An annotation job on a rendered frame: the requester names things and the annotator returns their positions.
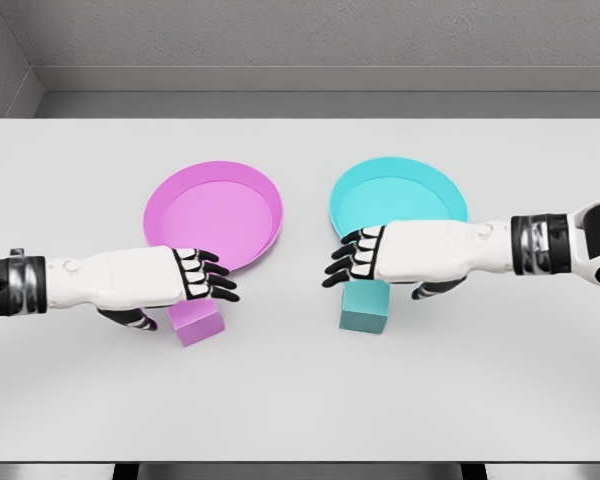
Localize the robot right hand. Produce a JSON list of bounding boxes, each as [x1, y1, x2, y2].
[[321, 220, 467, 301]]

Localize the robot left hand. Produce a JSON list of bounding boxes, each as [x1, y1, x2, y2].
[[92, 245, 241, 333]]

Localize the cyan plate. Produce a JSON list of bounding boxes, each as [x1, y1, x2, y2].
[[329, 156, 469, 243]]

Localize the pink block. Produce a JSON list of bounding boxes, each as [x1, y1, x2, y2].
[[168, 298, 227, 347]]

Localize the cyan block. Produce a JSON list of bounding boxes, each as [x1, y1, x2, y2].
[[338, 280, 389, 334]]

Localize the pink plate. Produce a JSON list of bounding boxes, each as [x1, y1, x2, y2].
[[143, 160, 285, 272]]

